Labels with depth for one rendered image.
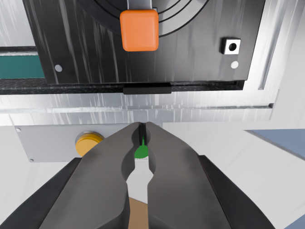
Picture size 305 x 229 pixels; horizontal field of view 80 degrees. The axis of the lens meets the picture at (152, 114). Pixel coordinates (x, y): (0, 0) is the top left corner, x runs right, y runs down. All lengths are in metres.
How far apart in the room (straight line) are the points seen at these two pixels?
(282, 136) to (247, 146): 1.31
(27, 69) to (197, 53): 0.21
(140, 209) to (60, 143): 0.29
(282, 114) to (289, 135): 1.34
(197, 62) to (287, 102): 0.26
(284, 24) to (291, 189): 0.44
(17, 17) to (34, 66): 0.07
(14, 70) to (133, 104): 0.16
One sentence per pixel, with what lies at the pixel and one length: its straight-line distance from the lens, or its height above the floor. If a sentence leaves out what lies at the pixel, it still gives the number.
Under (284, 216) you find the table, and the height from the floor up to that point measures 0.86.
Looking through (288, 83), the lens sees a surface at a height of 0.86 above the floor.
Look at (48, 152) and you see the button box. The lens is 0.32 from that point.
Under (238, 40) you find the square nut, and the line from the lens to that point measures 0.22.
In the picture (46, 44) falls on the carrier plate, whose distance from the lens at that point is 0.24.
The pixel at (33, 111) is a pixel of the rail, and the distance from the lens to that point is 0.30.
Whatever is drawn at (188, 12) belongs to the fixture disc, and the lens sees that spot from 0.19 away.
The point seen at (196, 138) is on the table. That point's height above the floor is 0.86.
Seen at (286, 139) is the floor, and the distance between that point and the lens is 1.80.
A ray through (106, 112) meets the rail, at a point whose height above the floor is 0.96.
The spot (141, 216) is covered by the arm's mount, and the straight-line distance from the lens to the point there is 0.51.
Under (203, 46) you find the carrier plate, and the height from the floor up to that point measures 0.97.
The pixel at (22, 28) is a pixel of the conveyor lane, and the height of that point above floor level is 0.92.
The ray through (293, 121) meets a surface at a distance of 0.47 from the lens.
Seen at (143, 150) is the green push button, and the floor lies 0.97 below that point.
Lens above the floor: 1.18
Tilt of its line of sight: 62 degrees down
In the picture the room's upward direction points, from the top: 179 degrees clockwise
